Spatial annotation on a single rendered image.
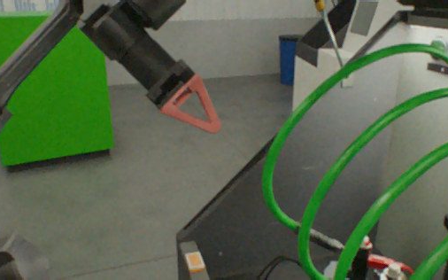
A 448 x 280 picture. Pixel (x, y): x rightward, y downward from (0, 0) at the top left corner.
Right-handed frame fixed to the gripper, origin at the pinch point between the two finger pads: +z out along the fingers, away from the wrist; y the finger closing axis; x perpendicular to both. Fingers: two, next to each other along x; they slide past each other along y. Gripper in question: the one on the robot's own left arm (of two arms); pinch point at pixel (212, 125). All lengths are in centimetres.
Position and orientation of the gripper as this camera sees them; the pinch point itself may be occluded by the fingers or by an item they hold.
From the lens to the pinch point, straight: 57.6
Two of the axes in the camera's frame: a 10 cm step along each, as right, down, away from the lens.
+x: -7.0, 7.2, -0.1
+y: -1.1, -1.0, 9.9
